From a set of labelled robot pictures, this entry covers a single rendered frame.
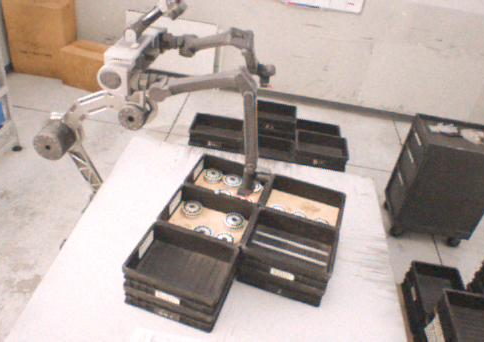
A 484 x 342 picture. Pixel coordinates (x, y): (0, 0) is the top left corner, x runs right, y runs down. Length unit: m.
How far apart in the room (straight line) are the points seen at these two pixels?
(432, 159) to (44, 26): 3.98
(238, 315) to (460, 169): 1.99
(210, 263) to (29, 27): 3.86
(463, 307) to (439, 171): 1.02
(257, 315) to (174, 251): 0.45
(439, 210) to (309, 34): 2.42
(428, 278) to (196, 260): 1.66
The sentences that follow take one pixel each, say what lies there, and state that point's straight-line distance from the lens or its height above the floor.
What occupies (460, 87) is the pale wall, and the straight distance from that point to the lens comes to 5.45.
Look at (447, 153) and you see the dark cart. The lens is 3.21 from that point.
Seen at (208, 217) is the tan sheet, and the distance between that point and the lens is 2.13.
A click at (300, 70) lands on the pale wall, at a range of 5.07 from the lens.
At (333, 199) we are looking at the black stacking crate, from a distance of 2.33.
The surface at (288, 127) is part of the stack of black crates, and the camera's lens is 3.57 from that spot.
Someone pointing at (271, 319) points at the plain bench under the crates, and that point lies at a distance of 1.95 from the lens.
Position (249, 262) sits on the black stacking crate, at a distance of 1.93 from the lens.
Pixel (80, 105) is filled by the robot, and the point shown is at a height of 1.09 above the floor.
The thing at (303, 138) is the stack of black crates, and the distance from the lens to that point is 3.48.
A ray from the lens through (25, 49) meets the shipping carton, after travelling 5.39.
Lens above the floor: 2.27
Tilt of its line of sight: 36 degrees down
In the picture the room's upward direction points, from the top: 9 degrees clockwise
